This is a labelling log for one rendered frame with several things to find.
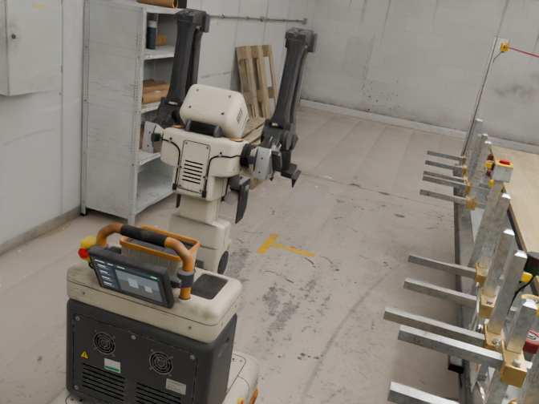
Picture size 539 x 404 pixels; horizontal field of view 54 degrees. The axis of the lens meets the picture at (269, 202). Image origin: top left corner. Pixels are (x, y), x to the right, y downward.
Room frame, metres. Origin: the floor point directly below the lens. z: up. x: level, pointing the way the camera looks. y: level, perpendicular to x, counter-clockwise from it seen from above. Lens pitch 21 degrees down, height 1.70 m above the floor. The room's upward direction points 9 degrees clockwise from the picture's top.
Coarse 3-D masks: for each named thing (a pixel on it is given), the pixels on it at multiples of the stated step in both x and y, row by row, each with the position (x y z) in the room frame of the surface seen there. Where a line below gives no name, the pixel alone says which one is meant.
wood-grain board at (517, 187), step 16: (512, 160) 3.67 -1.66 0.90; (528, 160) 3.76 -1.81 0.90; (512, 176) 3.21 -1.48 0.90; (528, 176) 3.27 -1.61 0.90; (512, 192) 2.84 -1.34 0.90; (528, 192) 2.89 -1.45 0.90; (512, 208) 2.55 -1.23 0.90; (528, 208) 2.59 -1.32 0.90; (528, 224) 2.33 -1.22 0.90; (528, 240) 2.12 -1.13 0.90
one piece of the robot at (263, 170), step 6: (258, 150) 1.76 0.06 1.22; (264, 150) 1.75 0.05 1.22; (270, 150) 1.75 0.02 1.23; (258, 156) 1.75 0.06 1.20; (264, 156) 1.75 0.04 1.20; (270, 156) 1.76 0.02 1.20; (258, 162) 1.75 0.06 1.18; (264, 162) 1.74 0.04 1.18; (270, 162) 1.77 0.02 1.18; (258, 168) 1.75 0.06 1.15; (264, 168) 1.74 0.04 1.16; (270, 168) 1.79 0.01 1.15; (252, 174) 1.75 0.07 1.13; (258, 174) 1.74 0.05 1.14; (264, 174) 1.74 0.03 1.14; (270, 174) 1.79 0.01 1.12
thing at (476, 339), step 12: (384, 312) 1.43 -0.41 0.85; (396, 312) 1.43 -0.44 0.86; (408, 324) 1.40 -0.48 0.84; (420, 324) 1.39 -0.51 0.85; (432, 324) 1.39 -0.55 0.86; (444, 324) 1.40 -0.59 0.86; (444, 336) 1.37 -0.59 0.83; (456, 336) 1.37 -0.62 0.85; (468, 336) 1.36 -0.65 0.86; (480, 336) 1.36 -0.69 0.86; (528, 360) 1.31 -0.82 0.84
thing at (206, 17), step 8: (208, 16) 2.12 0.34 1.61; (208, 24) 2.13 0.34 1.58; (200, 32) 2.12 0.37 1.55; (208, 32) 2.14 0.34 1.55; (192, 40) 2.11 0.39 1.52; (200, 40) 2.14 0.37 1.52; (192, 48) 2.11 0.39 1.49; (200, 48) 2.15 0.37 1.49; (192, 56) 2.11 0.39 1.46; (192, 64) 2.11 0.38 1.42; (192, 72) 2.11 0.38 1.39; (192, 80) 2.11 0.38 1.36
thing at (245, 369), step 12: (240, 360) 1.83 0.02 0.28; (252, 360) 1.84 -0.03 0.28; (240, 372) 1.75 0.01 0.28; (252, 372) 1.78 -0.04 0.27; (228, 384) 1.67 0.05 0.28; (240, 384) 1.68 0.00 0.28; (252, 384) 1.75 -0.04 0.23; (60, 396) 1.48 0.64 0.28; (72, 396) 1.48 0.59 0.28; (228, 396) 1.60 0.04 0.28; (240, 396) 1.63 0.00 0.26; (252, 396) 1.81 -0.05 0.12
